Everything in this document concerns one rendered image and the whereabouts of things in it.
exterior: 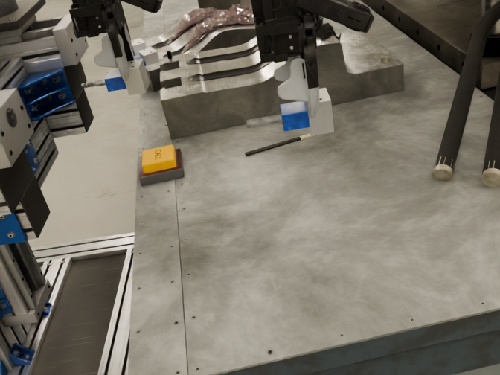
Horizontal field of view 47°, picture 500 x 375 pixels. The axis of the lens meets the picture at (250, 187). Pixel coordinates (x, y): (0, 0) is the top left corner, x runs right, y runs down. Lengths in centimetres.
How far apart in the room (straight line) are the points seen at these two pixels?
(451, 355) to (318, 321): 18
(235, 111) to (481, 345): 66
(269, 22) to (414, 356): 48
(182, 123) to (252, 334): 58
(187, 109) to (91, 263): 90
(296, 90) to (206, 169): 30
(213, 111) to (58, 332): 86
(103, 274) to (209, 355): 120
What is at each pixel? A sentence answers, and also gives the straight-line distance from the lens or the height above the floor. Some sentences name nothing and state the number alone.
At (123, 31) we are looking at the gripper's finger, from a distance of 119.
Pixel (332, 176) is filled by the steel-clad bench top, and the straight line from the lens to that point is 98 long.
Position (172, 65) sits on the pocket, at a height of 88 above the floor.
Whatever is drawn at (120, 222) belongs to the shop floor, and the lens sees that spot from 249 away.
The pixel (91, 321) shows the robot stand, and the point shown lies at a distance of 174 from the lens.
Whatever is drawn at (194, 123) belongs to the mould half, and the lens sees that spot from 119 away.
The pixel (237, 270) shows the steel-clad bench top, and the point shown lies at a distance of 81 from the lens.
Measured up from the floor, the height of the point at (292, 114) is 94.
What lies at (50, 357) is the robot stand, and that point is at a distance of 169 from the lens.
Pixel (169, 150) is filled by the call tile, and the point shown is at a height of 84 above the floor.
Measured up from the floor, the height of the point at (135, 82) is 93.
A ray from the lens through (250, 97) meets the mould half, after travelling 118.
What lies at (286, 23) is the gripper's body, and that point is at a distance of 81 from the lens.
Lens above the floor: 132
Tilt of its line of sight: 32 degrees down
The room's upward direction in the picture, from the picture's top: 11 degrees counter-clockwise
